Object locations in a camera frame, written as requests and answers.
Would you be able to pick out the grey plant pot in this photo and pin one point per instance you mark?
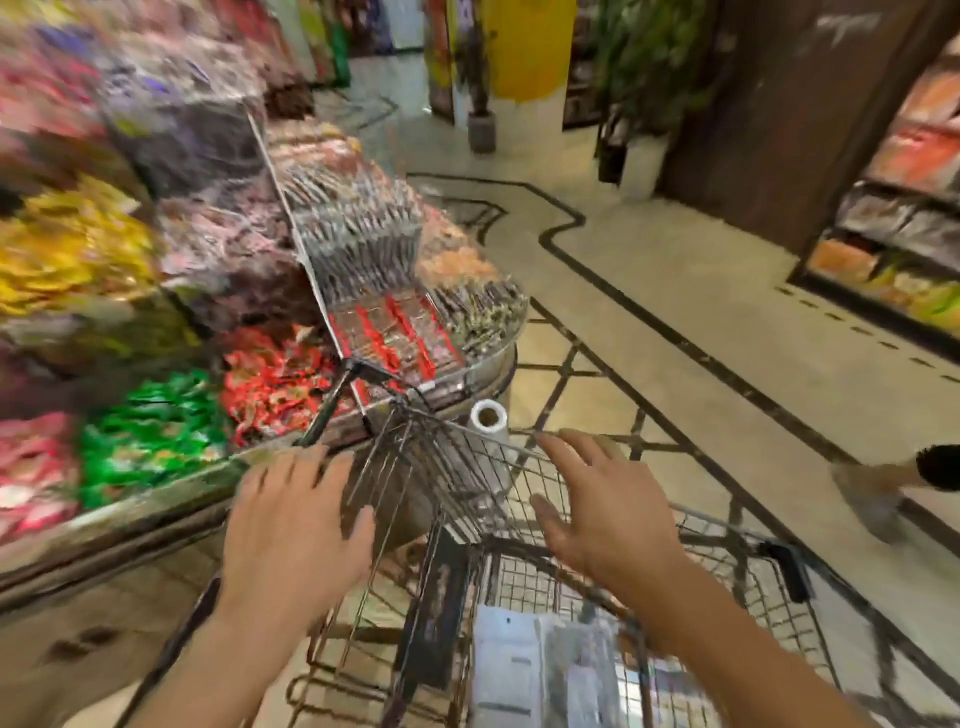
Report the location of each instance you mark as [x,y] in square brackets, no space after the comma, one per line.
[481,135]

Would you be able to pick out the white plastic bag roll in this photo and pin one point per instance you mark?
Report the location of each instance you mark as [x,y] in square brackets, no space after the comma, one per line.
[499,427]

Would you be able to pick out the yellow white-based pillar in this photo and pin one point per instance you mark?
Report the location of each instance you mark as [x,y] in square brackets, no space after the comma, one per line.
[529,52]

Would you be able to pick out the rows of biscuit boxes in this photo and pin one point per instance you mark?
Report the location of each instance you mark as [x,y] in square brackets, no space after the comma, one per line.
[915,157]

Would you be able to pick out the pile of red candy packets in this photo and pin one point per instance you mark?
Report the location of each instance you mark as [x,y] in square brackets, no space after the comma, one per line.
[277,390]

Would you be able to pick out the pile of yellow candy packets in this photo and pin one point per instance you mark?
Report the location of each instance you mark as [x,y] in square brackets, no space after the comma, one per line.
[75,247]

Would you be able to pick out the pile of brown snack packets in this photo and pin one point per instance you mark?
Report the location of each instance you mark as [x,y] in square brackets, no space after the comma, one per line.
[225,255]

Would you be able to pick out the wooden acrylic-bin snack stand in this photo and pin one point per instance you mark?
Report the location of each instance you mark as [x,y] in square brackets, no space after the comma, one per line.
[75,645]

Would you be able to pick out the pile of orange dried snacks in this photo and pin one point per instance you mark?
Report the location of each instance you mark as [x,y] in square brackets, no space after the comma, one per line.
[457,262]

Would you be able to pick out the brown wooden door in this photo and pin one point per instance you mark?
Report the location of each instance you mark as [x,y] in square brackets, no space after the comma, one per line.
[787,135]

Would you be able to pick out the green potted plant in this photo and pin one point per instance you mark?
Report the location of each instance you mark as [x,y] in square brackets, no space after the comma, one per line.
[652,67]

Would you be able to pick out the person's right forearm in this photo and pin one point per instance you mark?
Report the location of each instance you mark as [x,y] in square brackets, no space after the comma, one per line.
[735,667]

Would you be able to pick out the pile of dark purple packets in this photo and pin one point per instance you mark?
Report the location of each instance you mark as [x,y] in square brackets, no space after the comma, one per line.
[187,142]

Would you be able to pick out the person's left hand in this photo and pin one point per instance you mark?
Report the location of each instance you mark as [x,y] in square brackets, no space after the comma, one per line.
[292,540]

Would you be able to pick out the pile of pink candy packets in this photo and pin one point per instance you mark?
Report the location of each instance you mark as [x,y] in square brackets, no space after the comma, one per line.
[37,472]

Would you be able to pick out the pile of olive stick snacks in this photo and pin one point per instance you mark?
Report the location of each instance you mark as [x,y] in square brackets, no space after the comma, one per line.
[480,315]

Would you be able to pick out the pile of red stick snacks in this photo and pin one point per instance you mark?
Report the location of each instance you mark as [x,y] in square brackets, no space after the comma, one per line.
[390,337]

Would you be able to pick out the black biscuit shelving unit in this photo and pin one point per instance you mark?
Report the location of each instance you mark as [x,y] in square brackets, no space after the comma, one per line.
[840,294]

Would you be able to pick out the white plant pot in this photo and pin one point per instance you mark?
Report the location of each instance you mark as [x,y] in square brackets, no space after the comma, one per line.
[643,169]

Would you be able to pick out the person's right hand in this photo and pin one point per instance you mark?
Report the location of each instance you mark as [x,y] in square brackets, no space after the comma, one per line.
[622,517]

